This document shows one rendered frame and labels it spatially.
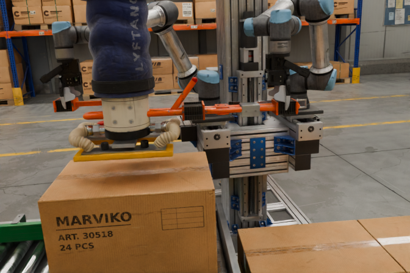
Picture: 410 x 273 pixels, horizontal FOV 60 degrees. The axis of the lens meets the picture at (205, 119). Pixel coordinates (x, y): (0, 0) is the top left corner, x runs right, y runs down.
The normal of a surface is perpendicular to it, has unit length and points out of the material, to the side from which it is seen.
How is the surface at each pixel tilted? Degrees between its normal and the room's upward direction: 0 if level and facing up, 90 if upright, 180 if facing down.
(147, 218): 90
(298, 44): 90
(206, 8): 85
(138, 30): 70
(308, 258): 0
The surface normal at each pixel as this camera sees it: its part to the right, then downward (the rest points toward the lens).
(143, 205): 0.08, 0.24
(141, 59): 0.79, -0.18
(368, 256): -0.04, -0.97
